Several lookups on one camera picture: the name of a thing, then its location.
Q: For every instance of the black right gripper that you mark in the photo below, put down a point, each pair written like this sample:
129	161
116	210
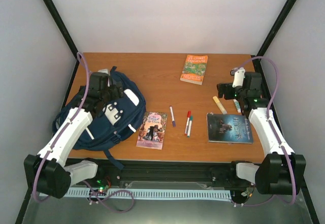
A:
221	90

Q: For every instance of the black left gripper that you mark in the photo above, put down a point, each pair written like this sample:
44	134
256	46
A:
116	95

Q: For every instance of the navy blue backpack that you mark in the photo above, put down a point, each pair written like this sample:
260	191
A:
101	135

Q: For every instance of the orange Treehouse book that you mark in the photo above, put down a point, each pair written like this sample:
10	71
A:
194	69

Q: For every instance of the pink Taming of Shrew book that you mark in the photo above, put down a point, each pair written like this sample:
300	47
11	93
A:
152	130

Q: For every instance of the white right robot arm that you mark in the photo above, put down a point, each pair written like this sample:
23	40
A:
281	172

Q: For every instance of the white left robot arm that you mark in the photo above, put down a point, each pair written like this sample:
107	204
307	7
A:
47	173

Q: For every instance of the white glue stick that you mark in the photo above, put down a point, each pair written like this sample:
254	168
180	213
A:
237	105

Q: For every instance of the yellow highlighter pen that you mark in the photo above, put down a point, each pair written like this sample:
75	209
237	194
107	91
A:
219	105

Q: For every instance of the dark blue Wuthering Heights book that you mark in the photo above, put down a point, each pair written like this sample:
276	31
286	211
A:
229	128

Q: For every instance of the red cap whiteboard marker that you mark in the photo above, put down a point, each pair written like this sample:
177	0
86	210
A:
187	122

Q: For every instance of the green cap whiteboard marker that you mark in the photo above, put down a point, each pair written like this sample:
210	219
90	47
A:
189	126

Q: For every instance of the purple cap whiteboard marker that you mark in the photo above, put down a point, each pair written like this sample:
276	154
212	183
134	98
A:
172	116

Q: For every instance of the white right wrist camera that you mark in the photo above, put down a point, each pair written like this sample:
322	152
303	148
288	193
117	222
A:
238	74

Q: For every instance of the black aluminium frame rail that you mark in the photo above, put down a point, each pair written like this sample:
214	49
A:
212	174

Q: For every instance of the light blue slotted cable duct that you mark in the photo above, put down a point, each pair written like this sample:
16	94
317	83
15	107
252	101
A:
152	194

